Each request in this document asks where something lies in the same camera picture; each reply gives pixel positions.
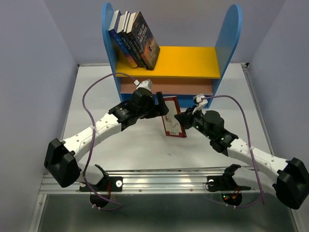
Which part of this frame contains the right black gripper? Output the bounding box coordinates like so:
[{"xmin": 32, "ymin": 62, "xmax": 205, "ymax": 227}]
[{"xmin": 174, "ymin": 104, "xmax": 213, "ymax": 140}]

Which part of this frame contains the red bordered cream book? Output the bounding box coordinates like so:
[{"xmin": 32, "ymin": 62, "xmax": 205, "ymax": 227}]
[{"xmin": 162, "ymin": 96, "xmax": 186, "ymax": 138}]

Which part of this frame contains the dark sunset paperback book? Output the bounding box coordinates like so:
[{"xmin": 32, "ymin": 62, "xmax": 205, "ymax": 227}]
[{"xmin": 133, "ymin": 11, "xmax": 160, "ymax": 70}]

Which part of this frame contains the blue Jane Eyre book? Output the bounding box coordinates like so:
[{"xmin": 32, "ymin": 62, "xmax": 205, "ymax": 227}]
[{"xmin": 108, "ymin": 9, "xmax": 139, "ymax": 70}]

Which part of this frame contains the Three Days To See book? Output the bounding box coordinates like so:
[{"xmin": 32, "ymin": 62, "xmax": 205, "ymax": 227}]
[{"xmin": 124, "ymin": 12, "xmax": 148, "ymax": 70}]

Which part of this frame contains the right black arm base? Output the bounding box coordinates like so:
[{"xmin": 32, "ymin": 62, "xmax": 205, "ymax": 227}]
[{"xmin": 205, "ymin": 164, "xmax": 251, "ymax": 208}]

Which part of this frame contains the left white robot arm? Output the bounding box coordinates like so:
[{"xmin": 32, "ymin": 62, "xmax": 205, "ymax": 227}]
[{"xmin": 44, "ymin": 87, "xmax": 169, "ymax": 190}]

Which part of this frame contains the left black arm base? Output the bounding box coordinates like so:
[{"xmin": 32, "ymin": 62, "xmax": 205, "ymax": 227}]
[{"xmin": 79, "ymin": 164, "xmax": 123, "ymax": 211}]

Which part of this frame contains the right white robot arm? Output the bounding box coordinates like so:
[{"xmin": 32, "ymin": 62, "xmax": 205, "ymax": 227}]
[{"xmin": 175, "ymin": 108, "xmax": 309, "ymax": 210}]

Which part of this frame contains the blue and yellow bookshelf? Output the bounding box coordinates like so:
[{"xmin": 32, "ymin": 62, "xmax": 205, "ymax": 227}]
[{"xmin": 101, "ymin": 2, "xmax": 242, "ymax": 108}]

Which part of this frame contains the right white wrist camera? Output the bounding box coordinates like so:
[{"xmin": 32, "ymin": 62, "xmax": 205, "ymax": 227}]
[{"xmin": 193, "ymin": 94, "xmax": 208, "ymax": 114}]

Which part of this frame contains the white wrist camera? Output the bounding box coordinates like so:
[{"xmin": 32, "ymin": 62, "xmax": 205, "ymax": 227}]
[
  {"xmin": 193, "ymin": 94, "xmax": 208, "ymax": 114},
  {"xmin": 136, "ymin": 79, "xmax": 153, "ymax": 91}
]

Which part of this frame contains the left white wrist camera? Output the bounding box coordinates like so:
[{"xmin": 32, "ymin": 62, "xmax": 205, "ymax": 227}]
[{"xmin": 136, "ymin": 79, "xmax": 153, "ymax": 91}]

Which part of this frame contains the aluminium mounting rail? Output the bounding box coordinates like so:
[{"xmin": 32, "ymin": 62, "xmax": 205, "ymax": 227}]
[{"xmin": 38, "ymin": 169, "xmax": 295, "ymax": 195}]

